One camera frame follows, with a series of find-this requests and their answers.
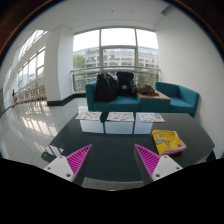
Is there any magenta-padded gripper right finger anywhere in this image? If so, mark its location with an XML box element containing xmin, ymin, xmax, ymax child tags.
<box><xmin>133</xmin><ymin>143</ymin><xmax>184</xmax><ymax>186</ymax></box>

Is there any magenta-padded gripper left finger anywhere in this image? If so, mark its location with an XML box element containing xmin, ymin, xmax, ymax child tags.
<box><xmin>43</xmin><ymin>143</ymin><xmax>93</xmax><ymax>186</ymax></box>

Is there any yellow and orange printed towel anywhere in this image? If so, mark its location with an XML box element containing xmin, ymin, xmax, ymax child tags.
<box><xmin>151</xmin><ymin>128</ymin><xmax>188</xmax><ymax>157</ymax></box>

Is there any wooden-topped teal side table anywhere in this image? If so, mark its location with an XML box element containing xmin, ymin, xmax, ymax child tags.
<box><xmin>136</xmin><ymin>90</ymin><xmax>172</xmax><ymax>113</ymax></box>

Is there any teal armchair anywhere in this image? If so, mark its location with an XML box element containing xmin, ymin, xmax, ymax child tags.
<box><xmin>154</xmin><ymin>81</ymin><xmax>201</xmax><ymax>119</ymax></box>

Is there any teal two-seat sofa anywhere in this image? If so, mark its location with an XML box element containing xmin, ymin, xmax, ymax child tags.
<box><xmin>84</xmin><ymin>79</ymin><xmax>141</xmax><ymax>113</ymax></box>

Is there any brown bag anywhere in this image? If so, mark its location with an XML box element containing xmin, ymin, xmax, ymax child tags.
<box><xmin>135</xmin><ymin>82</ymin><xmax>160</xmax><ymax>97</ymax></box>

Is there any large black bag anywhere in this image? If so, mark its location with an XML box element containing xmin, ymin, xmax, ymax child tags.
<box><xmin>95</xmin><ymin>72</ymin><xmax>119</xmax><ymax>103</ymax></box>

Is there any black backpack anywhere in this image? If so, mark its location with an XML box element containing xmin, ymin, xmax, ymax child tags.
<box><xmin>115</xmin><ymin>70</ymin><xmax>136</xmax><ymax>98</ymax></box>

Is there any metal window railing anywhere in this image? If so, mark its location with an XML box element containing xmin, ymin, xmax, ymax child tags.
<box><xmin>69</xmin><ymin>65</ymin><xmax>162</xmax><ymax>93</ymax></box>

